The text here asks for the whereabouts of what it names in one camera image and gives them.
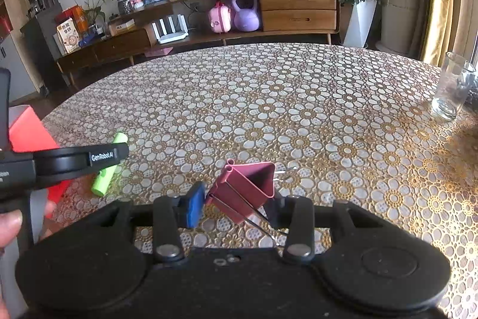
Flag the person's left hand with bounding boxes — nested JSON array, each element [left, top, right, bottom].
[[0, 210, 24, 248]]

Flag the floral lace tablecloth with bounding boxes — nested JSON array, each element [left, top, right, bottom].
[[41, 42, 478, 319]]

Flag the dark grey cabinet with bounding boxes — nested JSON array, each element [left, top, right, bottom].
[[20, 3, 71, 95]]

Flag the white red-rimmed storage box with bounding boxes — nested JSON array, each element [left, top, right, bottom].
[[8, 105, 73, 220]]

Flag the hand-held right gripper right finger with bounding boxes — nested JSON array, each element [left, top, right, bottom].
[[267, 192, 385, 264]]

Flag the clear drinking glass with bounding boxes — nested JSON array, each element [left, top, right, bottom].
[[431, 52, 477, 121]]

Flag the pink toy suitcase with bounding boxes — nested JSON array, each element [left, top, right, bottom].
[[208, 1, 232, 33]]

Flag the white cabinet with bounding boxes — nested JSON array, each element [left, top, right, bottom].
[[0, 33, 40, 105]]

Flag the wooden sideboard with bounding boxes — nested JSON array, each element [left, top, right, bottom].
[[56, 0, 341, 80]]

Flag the printed snack box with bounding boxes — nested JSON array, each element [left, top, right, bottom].
[[57, 18, 82, 55]]

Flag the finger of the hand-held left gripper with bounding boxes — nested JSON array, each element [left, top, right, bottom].
[[33, 142, 129, 189]]

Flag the white planter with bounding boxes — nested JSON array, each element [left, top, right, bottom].
[[343, 0, 378, 48]]

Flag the white router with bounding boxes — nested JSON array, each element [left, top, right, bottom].
[[151, 14, 189, 44]]

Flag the flat pink item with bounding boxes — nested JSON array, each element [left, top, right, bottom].
[[144, 47, 174, 58]]

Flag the green plastic tube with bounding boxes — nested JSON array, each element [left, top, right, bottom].
[[91, 132, 128, 197]]

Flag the orange snack packet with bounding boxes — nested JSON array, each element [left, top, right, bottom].
[[56, 5, 88, 39]]

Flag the purple kettlebell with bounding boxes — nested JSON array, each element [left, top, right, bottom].
[[230, 0, 261, 32]]

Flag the pink binder clip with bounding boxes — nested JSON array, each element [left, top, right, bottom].
[[205, 160, 297, 243]]

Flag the small cardboard box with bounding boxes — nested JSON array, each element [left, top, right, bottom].
[[108, 19, 136, 36]]

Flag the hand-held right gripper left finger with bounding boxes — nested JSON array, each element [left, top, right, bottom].
[[91, 181, 207, 264]]

